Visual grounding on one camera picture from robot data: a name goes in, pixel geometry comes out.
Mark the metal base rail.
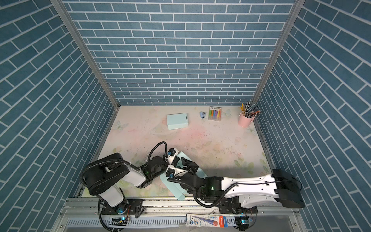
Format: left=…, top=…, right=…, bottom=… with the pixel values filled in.
left=60, top=197, right=300, bottom=217

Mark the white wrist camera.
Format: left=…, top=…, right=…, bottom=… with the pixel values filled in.
left=167, top=148, right=180, bottom=166
left=165, top=165, right=188, bottom=178

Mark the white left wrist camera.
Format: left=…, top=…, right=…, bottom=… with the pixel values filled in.
left=167, top=148, right=180, bottom=166

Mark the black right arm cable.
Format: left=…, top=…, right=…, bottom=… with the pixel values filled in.
left=167, top=176, right=303, bottom=209

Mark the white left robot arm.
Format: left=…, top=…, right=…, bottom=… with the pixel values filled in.
left=79, top=153, right=169, bottom=207

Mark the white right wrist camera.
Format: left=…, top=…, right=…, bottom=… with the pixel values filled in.
left=165, top=165, right=188, bottom=178

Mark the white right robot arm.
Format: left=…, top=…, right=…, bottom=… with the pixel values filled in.
left=175, top=159, right=305, bottom=212

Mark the light blue box stack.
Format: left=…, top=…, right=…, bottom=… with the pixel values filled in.
left=160, top=151, right=207, bottom=201

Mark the white red blue package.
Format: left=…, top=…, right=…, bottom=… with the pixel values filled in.
left=185, top=214, right=236, bottom=228

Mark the pack of coloured highlighters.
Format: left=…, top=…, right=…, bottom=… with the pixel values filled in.
left=208, top=106, right=222, bottom=121

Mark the light blue paper box sheet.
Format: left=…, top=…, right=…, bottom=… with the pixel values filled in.
left=167, top=113, right=188, bottom=130

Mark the pink metal pencil bucket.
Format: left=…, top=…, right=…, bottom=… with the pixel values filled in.
left=238, top=113, right=255, bottom=128

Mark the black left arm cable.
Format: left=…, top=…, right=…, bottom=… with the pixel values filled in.
left=79, top=141, right=168, bottom=232

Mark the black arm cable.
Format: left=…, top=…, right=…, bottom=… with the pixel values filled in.
left=79, top=141, right=168, bottom=232
left=167, top=176, right=303, bottom=209

